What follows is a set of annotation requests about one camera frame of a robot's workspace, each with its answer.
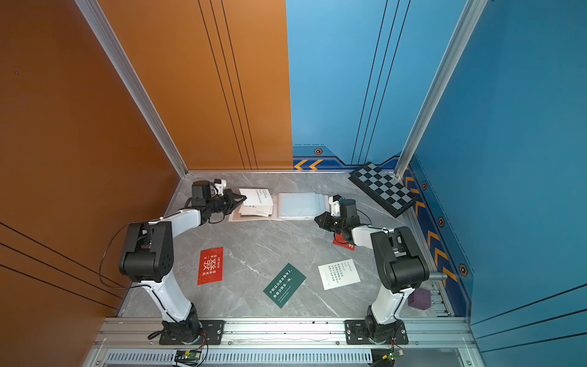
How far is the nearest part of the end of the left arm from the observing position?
79cm

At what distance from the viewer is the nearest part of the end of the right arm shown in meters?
0.77

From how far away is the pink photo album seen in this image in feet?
3.41

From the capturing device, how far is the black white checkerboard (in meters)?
1.05

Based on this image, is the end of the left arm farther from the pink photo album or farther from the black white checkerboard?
the black white checkerboard

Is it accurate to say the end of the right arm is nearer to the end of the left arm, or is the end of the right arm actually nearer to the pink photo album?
the pink photo album
